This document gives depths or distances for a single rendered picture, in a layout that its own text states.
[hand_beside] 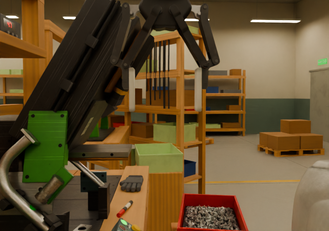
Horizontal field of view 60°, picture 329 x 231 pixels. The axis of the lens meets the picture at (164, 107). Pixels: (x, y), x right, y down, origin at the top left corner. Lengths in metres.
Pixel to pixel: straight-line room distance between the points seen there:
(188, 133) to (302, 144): 3.82
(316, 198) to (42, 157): 0.70
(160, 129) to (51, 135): 2.92
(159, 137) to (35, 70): 2.35
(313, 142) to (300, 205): 6.69
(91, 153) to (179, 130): 2.55
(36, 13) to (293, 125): 6.46
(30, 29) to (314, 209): 1.59
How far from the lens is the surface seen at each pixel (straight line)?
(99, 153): 0.99
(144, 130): 4.06
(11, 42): 1.20
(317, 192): 0.55
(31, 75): 1.75
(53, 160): 0.90
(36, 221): 0.88
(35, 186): 0.94
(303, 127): 7.55
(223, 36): 10.45
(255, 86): 10.60
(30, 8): 1.81
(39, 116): 0.93
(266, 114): 10.76
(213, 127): 9.64
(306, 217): 0.57
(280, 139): 6.75
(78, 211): 1.14
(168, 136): 3.66
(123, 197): 1.24
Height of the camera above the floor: 1.32
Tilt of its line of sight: 2 degrees down
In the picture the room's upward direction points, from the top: straight up
